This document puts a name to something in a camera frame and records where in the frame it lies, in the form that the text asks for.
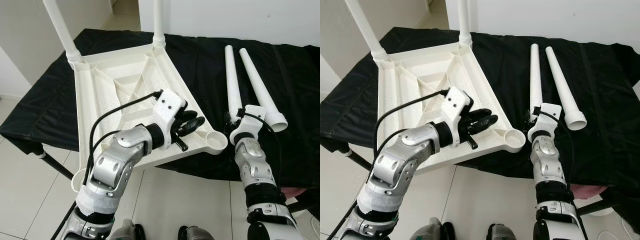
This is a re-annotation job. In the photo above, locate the pink cloth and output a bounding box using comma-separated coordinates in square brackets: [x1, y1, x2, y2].
[280, 186, 308, 201]
[570, 184, 608, 197]

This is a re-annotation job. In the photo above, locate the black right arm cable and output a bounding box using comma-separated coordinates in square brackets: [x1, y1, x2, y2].
[239, 111, 283, 201]
[532, 109, 576, 211]

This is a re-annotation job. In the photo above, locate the grey right robot leg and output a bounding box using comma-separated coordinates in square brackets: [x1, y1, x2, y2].
[178, 226, 217, 240]
[487, 224, 521, 240]

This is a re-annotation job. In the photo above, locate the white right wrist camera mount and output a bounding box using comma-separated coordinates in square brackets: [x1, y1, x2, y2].
[230, 105, 271, 143]
[527, 102, 562, 143]

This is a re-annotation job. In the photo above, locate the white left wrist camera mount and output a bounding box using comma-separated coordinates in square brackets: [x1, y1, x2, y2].
[445, 86, 473, 148]
[152, 90, 188, 146]

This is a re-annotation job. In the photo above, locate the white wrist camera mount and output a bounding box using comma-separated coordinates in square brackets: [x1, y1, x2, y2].
[230, 105, 271, 143]
[527, 102, 562, 143]
[445, 86, 473, 148]
[152, 90, 188, 146]

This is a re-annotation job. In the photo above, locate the black metal table leg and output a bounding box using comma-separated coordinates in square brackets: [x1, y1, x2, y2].
[30, 147, 76, 181]
[345, 149, 373, 171]
[575, 197, 621, 216]
[285, 197, 321, 216]

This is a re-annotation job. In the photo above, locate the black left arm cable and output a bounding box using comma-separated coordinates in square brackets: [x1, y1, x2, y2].
[52, 90, 165, 240]
[330, 89, 451, 240]

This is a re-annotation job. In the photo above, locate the black table cloth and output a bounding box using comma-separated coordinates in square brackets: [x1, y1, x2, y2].
[0, 28, 321, 188]
[320, 27, 640, 221]

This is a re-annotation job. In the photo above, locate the white plastic table top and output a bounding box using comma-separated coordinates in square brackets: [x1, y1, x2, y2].
[372, 42, 527, 176]
[70, 42, 229, 193]

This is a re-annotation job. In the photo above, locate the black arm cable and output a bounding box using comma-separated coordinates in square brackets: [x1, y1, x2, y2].
[532, 109, 576, 211]
[330, 89, 451, 240]
[52, 90, 165, 240]
[239, 111, 283, 201]

